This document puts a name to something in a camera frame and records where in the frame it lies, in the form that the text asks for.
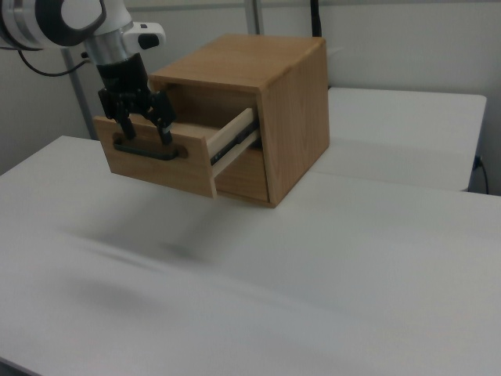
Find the white side table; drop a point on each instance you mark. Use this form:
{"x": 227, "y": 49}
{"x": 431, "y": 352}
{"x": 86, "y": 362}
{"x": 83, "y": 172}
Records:
{"x": 399, "y": 129}

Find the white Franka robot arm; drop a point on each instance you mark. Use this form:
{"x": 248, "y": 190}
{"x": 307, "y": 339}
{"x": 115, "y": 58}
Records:
{"x": 47, "y": 19}

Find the grey metal wall post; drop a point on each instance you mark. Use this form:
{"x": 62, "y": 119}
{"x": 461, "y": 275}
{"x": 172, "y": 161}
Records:
{"x": 80, "y": 102}

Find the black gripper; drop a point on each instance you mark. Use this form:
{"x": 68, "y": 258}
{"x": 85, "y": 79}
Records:
{"x": 124, "y": 80}

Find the grey partition frame strip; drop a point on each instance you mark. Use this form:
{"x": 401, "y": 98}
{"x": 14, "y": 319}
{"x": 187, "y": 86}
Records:
{"x": 254, "y": 15}

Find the wooden drawer cabinet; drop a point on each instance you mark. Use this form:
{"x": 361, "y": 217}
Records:
{"x": 297, "y": 117}

